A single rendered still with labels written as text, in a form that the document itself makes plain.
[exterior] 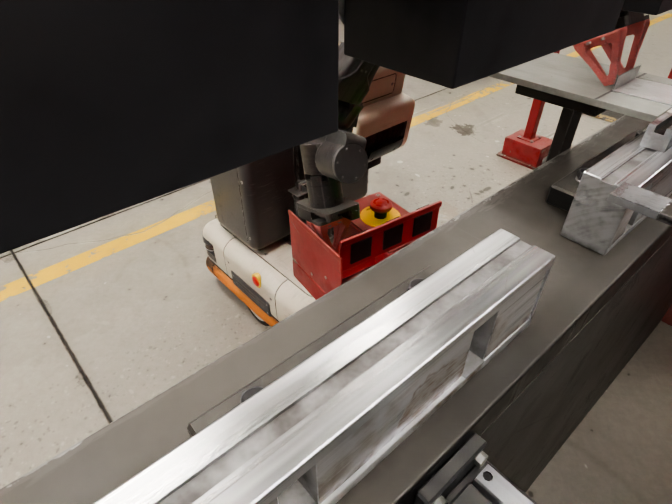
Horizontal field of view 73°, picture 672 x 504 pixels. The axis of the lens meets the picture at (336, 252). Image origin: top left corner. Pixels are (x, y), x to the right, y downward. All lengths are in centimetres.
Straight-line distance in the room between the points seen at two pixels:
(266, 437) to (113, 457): 17
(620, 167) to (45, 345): 175
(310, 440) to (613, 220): 46
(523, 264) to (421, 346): 14
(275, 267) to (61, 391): 77
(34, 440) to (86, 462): 121
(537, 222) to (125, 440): 55
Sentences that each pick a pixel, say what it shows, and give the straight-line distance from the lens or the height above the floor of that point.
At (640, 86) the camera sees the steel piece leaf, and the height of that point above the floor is 100.
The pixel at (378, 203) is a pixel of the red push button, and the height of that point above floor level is 81.
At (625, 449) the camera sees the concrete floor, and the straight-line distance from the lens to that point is 162.
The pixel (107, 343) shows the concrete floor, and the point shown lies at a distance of 180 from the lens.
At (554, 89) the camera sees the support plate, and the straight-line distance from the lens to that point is 80.
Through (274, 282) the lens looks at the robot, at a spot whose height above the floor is 27.
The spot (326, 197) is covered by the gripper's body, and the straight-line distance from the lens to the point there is 73.
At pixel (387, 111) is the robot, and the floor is 79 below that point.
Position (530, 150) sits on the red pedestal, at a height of 10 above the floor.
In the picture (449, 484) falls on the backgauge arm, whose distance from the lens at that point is 42.
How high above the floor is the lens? 124
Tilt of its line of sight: 38 degrees down
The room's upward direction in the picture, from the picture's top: straight up
